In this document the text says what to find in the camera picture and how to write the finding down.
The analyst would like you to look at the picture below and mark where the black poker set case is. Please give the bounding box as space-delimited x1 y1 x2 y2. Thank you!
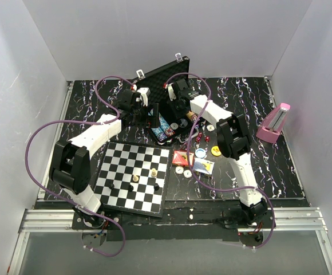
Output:
131 53 197 144

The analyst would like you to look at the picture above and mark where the grey white chip stack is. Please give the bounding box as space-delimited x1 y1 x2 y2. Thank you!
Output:
207 125 215 131

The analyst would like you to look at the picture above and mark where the triangular all-in marker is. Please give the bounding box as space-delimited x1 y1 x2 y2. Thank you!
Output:
179 143 187 151

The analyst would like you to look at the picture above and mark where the black white chess board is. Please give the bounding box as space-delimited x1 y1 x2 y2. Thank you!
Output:
94 142 172 217

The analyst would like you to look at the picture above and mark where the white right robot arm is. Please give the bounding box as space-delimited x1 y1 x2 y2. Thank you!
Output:
164 79 268 228

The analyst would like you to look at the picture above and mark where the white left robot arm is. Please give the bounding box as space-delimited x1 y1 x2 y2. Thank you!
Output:
49 87 158 229

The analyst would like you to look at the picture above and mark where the red yellow chip column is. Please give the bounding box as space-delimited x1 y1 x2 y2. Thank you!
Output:
186 111 197 122

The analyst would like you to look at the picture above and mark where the light blue chip column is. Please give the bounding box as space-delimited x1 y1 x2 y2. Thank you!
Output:
151 127 167 143

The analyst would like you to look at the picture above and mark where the grey dealer button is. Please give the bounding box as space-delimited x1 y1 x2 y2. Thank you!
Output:
177 119 188 128

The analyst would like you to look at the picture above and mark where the green blue chip column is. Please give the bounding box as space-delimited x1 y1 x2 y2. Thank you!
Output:
159 114 175 137

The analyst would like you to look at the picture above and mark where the red playing card deck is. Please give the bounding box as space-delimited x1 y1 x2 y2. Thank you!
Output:
172 150 195 167

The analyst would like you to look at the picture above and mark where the blue small blind button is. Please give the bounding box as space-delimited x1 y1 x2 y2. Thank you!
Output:
195 148 207 159

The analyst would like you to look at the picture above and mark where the white loose poker chip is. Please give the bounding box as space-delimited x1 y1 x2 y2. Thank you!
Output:
175 166 184 174
183 170 192 178

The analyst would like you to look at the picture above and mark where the yellow big blind button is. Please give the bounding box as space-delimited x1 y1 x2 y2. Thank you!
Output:
211 146 222 156

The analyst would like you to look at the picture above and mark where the blue playing card deck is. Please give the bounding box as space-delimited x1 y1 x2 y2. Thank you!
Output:
193 158 215 176

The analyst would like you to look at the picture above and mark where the black chess piece right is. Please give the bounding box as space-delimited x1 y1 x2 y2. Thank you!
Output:
154 183 160 191

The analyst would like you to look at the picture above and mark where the pink metronome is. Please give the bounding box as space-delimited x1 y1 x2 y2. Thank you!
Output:
256 103 290 144

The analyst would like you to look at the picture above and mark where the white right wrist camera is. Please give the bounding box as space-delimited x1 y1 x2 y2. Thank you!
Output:
167 84 177 101

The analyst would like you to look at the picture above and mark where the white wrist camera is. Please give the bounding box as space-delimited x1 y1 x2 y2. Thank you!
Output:
136 87 151 107
167 84 177 101

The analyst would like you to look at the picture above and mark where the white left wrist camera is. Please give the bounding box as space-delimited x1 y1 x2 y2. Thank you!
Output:
136 87 151 107

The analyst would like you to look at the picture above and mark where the aluminium rail frame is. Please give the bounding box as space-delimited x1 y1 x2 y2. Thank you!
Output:
7 77 332 275

